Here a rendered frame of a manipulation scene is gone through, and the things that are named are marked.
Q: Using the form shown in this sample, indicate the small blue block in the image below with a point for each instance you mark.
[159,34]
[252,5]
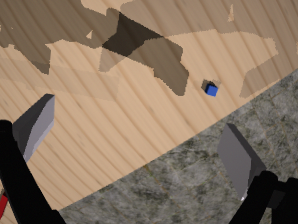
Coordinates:
[211,89]

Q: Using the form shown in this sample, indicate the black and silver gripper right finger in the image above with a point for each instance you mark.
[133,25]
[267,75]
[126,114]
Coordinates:
[245,168]

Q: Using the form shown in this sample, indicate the red rod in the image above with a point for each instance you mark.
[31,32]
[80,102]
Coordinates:
[3,203]

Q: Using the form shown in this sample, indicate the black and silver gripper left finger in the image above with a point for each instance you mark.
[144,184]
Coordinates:
[27,202]

